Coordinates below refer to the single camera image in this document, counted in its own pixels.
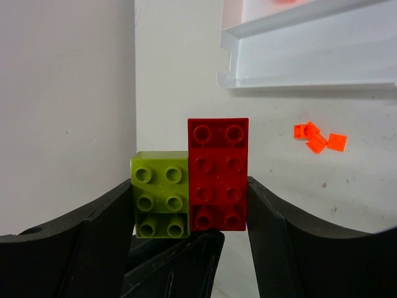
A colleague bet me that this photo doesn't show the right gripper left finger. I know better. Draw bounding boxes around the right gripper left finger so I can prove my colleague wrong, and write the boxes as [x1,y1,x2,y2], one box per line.
[1,180,134,297]

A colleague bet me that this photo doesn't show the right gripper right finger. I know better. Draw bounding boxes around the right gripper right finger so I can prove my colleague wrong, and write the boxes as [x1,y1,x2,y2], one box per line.
[247,178,396,297]

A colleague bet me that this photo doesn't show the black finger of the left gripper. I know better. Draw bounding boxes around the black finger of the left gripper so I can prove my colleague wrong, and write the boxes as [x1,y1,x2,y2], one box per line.
[120,230,225,298]

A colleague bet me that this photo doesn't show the red and green lego stack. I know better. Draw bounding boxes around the red and green lego stack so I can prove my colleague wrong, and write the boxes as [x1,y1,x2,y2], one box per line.
[130,118,249,238]

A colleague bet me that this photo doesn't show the small orange lego pieces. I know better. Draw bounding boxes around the small orange lego pieces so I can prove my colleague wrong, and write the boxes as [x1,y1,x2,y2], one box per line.
[293,122,347,154]

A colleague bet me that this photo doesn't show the orange round lego disc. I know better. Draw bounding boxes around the orange round lego disc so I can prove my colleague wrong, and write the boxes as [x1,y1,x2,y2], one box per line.
[274,0,297,5]

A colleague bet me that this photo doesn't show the white compartment sorting tray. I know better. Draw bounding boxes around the white compartment sorting tray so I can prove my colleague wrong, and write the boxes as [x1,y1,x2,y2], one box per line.
[217,1,396,90]

